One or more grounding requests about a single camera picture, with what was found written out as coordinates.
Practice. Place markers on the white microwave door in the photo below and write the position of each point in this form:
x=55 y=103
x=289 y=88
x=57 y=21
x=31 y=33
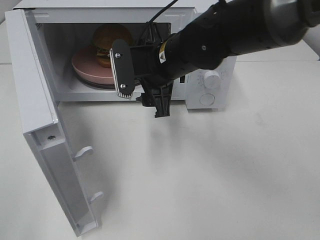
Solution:
x=42 y=126

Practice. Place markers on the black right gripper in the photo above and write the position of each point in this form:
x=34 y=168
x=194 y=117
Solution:
x=138 y=72

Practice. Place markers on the white microwave oven body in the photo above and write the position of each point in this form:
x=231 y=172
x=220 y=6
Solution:
x=69 y=25

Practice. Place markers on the glass microwave turntable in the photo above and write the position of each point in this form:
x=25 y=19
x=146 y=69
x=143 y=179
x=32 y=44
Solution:
x=105 y=81

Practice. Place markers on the pink round plate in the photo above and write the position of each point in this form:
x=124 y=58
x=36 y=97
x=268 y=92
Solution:
x=84 y=62

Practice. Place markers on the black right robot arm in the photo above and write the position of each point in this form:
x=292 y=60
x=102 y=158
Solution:
x=226 y=29

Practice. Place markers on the lower white microwave knob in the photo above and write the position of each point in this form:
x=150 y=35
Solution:
x=211 y=80

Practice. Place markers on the round white door button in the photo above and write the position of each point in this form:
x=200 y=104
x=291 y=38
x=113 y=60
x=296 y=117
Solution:
x=207 y=99

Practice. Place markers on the burger with lettuce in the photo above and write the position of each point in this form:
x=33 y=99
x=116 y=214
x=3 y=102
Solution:
x=103 y=39

